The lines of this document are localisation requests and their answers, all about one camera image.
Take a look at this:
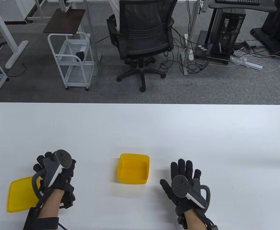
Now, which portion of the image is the person's right hand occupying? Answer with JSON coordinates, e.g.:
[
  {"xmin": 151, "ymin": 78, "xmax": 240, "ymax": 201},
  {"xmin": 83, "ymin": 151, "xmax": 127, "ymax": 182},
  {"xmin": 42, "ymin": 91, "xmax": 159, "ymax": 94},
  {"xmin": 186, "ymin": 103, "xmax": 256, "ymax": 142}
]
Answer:
[{"xmin": 160, "ymin": 159, "xmax": 203, "ymax": 216}]

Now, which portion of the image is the person's left hand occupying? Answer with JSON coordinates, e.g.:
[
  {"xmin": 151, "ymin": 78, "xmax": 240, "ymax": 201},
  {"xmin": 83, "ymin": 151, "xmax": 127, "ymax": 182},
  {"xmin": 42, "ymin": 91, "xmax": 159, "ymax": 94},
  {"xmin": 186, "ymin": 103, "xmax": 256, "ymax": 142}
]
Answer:
[{"xmin": 33, "ymin": 151, "xmax": 77, "ymax": 209}]

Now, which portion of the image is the yellow plastic container lid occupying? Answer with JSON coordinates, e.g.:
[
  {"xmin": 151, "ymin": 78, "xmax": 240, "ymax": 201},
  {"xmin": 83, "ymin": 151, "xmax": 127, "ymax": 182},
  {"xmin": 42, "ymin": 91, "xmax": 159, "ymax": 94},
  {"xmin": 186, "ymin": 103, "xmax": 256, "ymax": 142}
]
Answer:
[{"xmin": 7, "ymin": 177, "xmax": 41, "ymax": 213}]

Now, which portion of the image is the yellow plastic food container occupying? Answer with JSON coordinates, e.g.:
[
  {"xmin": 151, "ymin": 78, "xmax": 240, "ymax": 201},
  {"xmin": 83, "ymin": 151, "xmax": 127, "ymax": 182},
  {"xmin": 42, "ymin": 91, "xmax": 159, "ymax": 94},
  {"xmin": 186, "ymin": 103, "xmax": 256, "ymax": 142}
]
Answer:
[{"xmin": 117, "ymin": 153, "xmax": 150, "ymax": 185}]

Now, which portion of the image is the person's right forearm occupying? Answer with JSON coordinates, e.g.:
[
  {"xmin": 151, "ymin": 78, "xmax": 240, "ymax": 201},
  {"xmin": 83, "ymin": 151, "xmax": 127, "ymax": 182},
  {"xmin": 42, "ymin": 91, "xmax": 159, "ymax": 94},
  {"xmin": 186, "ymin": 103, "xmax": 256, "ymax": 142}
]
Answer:
[{"xmin": 184, "ymin": 208, "xmax": 206, "ymax": 230}]

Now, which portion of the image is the person's left forearm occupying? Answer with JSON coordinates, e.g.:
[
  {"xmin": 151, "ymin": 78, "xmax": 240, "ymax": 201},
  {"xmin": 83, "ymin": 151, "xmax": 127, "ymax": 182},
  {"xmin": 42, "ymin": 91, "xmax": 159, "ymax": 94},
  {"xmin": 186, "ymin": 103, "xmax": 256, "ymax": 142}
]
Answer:
[{"xmin": 38, "ymin": 188, "xmax": 65, "ymax": 219}]

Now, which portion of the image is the grey right hand controller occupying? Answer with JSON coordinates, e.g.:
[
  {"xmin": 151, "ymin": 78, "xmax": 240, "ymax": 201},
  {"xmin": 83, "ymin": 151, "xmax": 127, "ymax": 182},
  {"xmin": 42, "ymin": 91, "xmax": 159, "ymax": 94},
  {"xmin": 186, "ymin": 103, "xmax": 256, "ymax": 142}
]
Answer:
[{"xmin": 171, "ymin": 175, "xmax": 211, "ymax": 209}]

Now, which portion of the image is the grey hand controller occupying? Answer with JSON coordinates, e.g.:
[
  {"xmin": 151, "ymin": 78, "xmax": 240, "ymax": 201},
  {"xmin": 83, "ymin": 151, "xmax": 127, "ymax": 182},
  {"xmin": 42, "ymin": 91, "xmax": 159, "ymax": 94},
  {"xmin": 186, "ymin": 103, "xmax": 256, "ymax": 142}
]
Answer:
[
  {"xmin": 171, "ymin": 175, "xmax": 211, "ymax": 209},
  {"xmin": 32, "ymin": 150, "xmax": 72, "ymax": 204}
]

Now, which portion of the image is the grey left hand controller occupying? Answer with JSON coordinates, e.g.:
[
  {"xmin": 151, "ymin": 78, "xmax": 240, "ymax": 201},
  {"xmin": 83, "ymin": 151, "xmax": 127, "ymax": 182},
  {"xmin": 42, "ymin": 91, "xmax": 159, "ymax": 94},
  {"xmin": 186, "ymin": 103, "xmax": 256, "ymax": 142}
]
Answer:
[{"xmin": 32, "ymin": 150, "xmax": 72, "ymax": 204}]

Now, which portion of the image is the black left wrist band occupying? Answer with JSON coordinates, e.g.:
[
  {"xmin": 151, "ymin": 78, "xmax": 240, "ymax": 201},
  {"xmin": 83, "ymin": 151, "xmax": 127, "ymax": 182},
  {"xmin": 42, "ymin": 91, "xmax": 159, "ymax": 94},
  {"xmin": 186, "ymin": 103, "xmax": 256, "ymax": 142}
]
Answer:
[{"xmin": 23, "ymin": 207, "xmax": 59, "ymax": 230}]

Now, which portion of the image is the black wrist band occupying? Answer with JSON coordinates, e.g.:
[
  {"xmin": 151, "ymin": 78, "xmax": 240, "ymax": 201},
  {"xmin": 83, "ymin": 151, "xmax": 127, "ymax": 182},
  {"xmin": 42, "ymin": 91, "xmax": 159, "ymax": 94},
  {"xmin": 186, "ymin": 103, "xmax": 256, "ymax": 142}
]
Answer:
[
  {"xmin": 23, "ymin": 207, "xmax": 59, "ymax": 230},
  {"xmin": 198, "ymin": 211, "xmax": 219, "ymax": 230}
]

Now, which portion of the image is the black right wrist band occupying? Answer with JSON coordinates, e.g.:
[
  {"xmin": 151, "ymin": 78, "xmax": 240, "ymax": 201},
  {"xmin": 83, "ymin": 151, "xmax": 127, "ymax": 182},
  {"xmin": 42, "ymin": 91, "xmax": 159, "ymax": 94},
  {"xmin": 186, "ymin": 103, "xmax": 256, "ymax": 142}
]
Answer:
[{"xmin": 198, "ymin": 211, "xmax": 219, "ymax": 230}]

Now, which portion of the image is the short white power strip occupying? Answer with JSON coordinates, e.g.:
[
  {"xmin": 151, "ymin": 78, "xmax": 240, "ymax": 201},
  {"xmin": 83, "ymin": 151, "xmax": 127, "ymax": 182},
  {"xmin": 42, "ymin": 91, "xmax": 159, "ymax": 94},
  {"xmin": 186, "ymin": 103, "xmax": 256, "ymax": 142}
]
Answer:
[{"xmin": 184, "ymin": 34, "xmax": 194, "ymax": 61}]

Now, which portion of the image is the long white power strip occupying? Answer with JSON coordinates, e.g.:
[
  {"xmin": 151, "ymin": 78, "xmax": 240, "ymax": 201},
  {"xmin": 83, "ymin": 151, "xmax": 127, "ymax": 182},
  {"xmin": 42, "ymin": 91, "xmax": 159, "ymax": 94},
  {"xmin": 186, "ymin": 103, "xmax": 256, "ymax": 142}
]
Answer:
[{"xmin": 231, "ymin": 57, "xmax": 264, "ymax": 70}]

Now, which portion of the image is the black computer tower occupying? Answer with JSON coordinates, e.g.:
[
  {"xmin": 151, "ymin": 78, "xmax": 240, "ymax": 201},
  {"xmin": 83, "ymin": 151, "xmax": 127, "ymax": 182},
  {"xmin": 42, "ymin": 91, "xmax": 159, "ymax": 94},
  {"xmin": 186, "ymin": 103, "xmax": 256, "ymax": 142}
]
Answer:
[{"xmin": 206, "ymin": 10, "xmax": 246, "ymax": 61}]

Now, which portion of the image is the black mesh office chair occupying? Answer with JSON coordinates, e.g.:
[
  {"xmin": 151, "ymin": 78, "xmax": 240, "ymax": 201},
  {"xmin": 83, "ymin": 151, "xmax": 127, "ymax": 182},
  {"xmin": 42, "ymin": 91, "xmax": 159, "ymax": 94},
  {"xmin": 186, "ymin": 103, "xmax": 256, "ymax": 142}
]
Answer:
[{"xmin": 106, "ymin": 0, "xmax": 179, "ymax": 93}]

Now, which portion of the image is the white desk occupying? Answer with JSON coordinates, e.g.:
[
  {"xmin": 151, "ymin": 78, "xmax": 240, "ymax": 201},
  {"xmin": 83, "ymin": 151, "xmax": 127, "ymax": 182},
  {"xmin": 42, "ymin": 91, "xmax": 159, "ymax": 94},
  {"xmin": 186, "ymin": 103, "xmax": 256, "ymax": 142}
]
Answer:
[{"xmin": 0, "ymin": 4, "xmax": 29, "ymax": 69}]

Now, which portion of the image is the dark brown side table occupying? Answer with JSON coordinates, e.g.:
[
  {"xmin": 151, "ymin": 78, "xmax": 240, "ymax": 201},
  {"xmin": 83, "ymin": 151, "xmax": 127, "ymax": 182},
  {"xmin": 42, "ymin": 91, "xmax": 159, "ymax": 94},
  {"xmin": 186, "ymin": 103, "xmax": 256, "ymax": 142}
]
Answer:
[{"xmin": 43, "ymin": 9, "xmax": 86, "ymax": 34}]

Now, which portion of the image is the black stand base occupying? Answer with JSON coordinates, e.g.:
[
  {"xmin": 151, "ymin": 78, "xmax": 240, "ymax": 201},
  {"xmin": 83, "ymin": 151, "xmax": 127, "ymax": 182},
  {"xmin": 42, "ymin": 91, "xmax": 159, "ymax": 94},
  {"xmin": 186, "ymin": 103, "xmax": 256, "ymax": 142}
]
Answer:
[{"xmin": 250, "ymin": 0, "xmax": 280, "ymax": 56}]

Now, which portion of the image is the black desk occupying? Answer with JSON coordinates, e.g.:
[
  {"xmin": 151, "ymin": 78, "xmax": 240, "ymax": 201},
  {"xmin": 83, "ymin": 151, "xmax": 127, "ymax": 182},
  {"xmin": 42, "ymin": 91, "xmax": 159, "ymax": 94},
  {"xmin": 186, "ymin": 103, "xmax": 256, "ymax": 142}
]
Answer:
[{"xmin": 208, "ymin": 0, "xmax": 278, "ymax": 13}]

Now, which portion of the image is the black keyboard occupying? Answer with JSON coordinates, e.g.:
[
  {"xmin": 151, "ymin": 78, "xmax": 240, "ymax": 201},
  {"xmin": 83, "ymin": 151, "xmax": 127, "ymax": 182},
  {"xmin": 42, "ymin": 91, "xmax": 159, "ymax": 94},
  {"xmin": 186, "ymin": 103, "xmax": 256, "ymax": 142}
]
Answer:
[{"xmin": 214, "ymin": 0, "xmax": 260, "ymax": 6}]

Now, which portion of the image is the white wire cart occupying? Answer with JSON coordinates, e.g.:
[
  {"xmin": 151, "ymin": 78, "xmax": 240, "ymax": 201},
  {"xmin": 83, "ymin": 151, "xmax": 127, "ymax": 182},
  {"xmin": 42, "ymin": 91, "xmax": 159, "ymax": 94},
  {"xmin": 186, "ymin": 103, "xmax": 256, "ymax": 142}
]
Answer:
[{"xmin": 48, "ymin": 32, "xmax": 97, "ymax": 91}]

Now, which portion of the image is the tangle of black cables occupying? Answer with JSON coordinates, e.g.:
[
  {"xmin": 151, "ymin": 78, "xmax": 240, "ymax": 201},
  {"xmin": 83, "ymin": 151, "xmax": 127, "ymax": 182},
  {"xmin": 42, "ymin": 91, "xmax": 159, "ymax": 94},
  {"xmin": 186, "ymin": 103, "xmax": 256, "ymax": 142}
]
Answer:
[{"xmin": 159, "ymin": 26, "xmax": 210, "ymax": 73}]

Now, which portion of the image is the aluminium frame leg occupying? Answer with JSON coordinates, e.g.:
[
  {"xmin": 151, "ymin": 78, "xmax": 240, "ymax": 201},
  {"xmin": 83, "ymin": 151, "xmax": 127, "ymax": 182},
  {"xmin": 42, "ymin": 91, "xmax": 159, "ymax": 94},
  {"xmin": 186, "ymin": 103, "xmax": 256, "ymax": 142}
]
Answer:
[
  {"xmin": 83, "ymin": 0, "xmax": 101, "ymax": 77},
  {"xmin": 183, "ymin": 0, "xmax": 202, "ymax": 76}
]

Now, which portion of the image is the white cable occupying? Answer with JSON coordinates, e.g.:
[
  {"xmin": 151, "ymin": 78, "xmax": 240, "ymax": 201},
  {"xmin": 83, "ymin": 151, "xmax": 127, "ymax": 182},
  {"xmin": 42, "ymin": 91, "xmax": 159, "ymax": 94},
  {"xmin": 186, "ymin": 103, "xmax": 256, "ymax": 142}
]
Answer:
[{"xmin": 233, "ymin": 53, "xmax": 280, "ymax": 72}]

